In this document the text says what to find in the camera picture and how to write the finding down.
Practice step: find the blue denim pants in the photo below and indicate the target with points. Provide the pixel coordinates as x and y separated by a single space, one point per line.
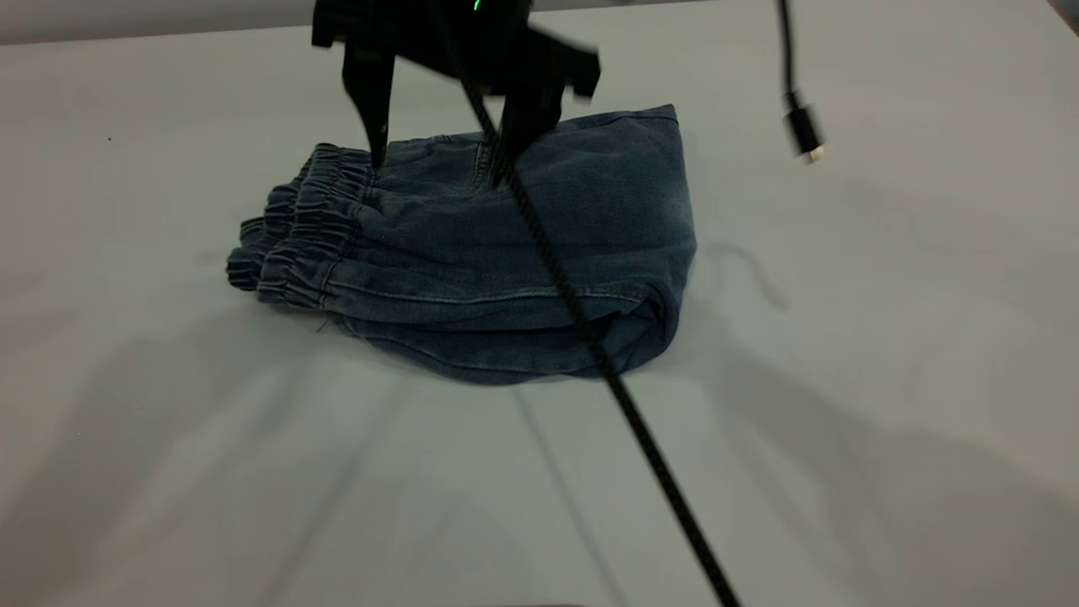
438 253

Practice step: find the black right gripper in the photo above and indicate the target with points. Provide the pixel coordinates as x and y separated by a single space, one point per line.
421 29

